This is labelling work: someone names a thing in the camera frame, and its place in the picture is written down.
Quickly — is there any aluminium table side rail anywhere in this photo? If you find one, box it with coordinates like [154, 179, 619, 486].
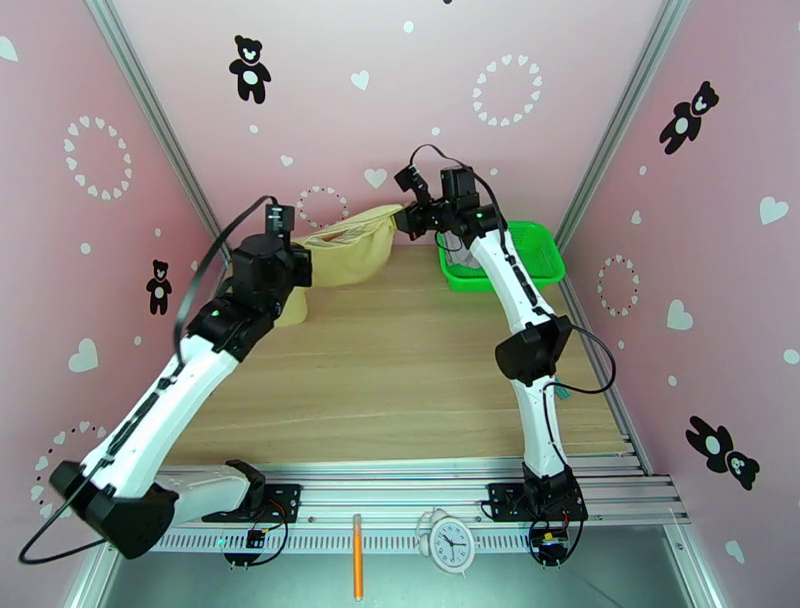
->
[557, 274, 654, 479]

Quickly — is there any green plastic basket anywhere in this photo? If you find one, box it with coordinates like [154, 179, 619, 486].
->
[435, 220, 567, 294]

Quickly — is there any orange pen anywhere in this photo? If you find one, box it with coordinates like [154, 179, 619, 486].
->
[351, 513, 365, 603]

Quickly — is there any white alarm clock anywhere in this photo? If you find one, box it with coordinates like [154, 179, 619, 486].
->
[415, 507, 478, 573]

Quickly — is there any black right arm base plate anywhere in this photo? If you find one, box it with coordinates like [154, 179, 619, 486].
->
[487, 482, 589, 523]

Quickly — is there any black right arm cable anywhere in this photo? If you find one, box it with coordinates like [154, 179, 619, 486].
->
[409, 144, 619, 396]

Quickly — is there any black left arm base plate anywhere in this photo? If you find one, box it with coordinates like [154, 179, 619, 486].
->
[201, 482, 303, 525]

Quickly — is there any perforated metal strip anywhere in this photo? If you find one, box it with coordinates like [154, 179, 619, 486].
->
[149, 527, 539, 554]

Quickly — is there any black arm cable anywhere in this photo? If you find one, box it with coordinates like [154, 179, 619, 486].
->
[409, 144, 619, 396]
[18, 194, 276, 564]

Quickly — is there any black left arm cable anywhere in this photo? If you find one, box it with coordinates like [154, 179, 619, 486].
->
[18, 194, 276, 564]

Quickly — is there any aluminium front rail platform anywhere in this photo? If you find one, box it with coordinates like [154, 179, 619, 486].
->
[99, 456, 692, 529]

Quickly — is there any cream yellow garment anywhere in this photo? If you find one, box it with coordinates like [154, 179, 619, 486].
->
[274, 202, 408, 329]

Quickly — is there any aluminium corner post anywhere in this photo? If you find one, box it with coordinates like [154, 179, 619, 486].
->
[84, 0, 234, 259]
[554, 0, 689, 251]

